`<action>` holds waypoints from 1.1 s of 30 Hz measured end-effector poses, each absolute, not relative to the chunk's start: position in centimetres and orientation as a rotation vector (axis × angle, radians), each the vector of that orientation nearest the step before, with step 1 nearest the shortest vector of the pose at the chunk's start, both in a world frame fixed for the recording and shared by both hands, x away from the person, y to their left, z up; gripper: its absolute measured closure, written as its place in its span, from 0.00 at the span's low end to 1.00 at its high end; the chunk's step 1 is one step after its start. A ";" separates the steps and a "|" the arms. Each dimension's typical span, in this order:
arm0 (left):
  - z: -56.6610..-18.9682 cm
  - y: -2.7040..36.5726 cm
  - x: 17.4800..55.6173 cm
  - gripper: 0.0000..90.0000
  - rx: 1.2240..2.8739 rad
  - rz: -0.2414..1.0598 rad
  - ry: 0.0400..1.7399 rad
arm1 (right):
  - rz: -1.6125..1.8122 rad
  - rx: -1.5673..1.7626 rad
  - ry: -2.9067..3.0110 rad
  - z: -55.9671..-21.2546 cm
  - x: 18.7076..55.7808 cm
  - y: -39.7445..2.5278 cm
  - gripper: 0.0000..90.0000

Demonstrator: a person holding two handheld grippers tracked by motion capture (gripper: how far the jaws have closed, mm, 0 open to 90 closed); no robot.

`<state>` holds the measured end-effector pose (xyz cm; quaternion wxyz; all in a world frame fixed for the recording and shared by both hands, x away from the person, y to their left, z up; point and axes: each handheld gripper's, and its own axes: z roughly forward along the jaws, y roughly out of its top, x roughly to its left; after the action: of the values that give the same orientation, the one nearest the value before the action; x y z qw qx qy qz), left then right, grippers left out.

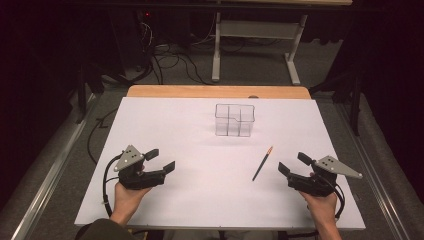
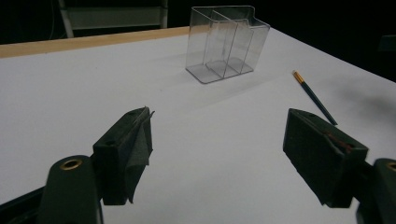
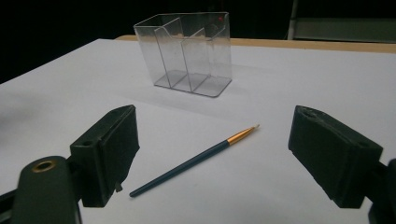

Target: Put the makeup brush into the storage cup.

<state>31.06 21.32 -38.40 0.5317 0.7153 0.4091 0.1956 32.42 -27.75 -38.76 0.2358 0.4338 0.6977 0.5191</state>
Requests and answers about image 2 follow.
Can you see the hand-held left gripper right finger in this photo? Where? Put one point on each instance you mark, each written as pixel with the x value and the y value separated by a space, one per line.
pixel 317 155

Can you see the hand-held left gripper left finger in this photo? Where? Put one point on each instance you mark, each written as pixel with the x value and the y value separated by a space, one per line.
pixel 120 155

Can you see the dark pencil with gold band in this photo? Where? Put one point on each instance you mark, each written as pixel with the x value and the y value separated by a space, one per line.
pixel 314 98

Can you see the clear plastic pen holder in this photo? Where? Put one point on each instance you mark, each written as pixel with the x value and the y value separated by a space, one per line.
pixel 218 70

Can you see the white metal desk frame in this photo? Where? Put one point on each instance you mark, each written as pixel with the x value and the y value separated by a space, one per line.
pixel 112 17

